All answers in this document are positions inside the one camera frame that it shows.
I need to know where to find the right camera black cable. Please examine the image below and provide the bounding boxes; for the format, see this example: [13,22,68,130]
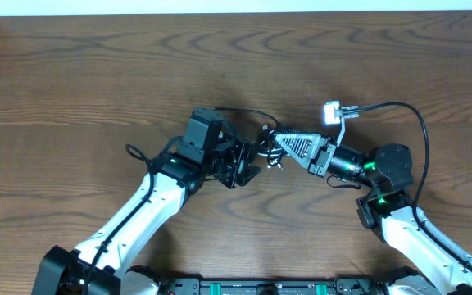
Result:
[340,101,472,284]

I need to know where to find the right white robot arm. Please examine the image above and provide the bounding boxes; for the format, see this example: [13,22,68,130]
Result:
[274,132,472,294]

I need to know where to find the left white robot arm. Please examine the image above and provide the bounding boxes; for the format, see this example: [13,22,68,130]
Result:
[32,107,260,294]

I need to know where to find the black and white striped cable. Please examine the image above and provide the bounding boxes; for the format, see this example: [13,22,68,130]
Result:
[256,126,288,170]

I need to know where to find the left camera black cable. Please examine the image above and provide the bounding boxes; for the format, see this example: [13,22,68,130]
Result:
[80,143,159,295]

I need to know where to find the camera black cable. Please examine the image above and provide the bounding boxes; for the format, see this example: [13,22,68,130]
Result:
[80,143,159,295]
[340,101,472,284]

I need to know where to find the black USB cable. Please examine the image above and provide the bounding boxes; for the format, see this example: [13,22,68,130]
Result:
[213,106,286,170]

